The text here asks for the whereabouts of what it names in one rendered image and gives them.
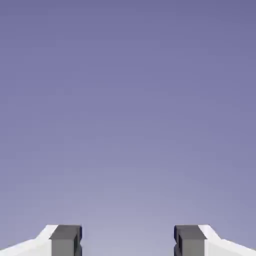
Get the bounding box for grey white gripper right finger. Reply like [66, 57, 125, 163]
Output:
[173, 224, 256, 256]

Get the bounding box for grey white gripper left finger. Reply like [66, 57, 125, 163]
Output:
[0, 224, 83, 256]

